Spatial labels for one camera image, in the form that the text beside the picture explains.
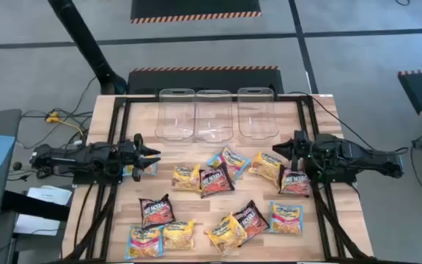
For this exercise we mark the blue Maruchan ramen pack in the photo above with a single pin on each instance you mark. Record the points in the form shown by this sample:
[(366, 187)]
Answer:
[(286, 218), (234, 161), (151, 170), (143, 243)]

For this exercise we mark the white paper sheet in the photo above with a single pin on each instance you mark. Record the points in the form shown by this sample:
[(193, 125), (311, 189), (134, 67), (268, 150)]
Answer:
[(50, 194), (35, 225)]

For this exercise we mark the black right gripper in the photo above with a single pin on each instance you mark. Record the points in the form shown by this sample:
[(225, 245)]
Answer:
[(304, 152)]

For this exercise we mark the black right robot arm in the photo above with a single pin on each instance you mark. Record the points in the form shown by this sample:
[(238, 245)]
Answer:
[(361, 157)]

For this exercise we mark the black aluminium extrusion frame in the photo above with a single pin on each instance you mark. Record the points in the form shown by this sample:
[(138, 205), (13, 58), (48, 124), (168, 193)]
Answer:
[(110, 121)]

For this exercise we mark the clear plastic bin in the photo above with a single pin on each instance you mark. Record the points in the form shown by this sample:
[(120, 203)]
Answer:
[(174, 117), (258, 117), (214, 117)]

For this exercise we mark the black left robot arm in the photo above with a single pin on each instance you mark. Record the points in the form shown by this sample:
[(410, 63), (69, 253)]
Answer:
[(68, 157)]

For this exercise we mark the black padded stand post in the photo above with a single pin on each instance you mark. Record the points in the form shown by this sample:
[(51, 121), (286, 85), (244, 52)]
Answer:
[(83, 40)]

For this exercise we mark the black Fire Noodle pack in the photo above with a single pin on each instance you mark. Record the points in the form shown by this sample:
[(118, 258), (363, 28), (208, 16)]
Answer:
[(253, 220), (294, 183), (156, 212), (216, 183)]

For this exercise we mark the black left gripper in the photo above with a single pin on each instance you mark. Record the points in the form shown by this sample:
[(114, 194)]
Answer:
[(128, 157)]

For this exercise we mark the yellow Maruchan ramen pack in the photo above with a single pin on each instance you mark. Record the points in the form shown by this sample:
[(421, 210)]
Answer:
[(266, 166), (225, 234), (178, 236), (185, 179)]

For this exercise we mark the black desk support bar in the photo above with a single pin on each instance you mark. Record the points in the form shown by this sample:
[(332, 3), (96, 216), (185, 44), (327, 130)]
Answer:
[(35, 205)]

